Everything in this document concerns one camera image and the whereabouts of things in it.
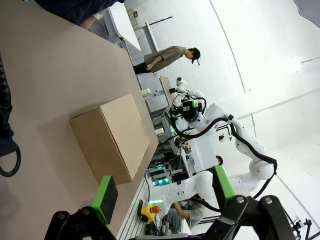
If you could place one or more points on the brown cardboard box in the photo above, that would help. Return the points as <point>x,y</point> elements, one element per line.
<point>112,137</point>

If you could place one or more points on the yellow emergency stop button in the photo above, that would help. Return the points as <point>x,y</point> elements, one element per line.
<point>150,212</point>

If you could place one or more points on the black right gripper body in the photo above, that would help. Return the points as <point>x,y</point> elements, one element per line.
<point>188,108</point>

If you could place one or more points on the white wrist watch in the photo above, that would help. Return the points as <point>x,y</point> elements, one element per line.
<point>98,16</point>

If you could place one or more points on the person's left hand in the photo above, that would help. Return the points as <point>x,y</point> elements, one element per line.
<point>88,23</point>

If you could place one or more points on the white humanoid robot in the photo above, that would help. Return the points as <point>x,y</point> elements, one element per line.
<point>182,85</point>

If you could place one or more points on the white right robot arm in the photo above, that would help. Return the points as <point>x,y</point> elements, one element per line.
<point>250,145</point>

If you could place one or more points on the man in olive shirt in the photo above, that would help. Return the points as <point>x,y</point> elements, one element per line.
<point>162,58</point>

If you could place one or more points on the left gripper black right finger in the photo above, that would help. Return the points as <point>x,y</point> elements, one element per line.
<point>225,190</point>

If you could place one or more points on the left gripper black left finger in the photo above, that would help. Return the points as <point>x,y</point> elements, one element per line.
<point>105,197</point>

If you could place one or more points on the seated person in grey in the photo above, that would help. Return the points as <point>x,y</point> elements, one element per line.
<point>192,215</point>

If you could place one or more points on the person in purple jacket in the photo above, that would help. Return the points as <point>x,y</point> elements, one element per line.
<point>75,10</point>

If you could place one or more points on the white table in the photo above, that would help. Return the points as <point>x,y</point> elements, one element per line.
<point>120,20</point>

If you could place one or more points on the navy zipper pencil case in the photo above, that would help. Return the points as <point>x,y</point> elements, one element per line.
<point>3,120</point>

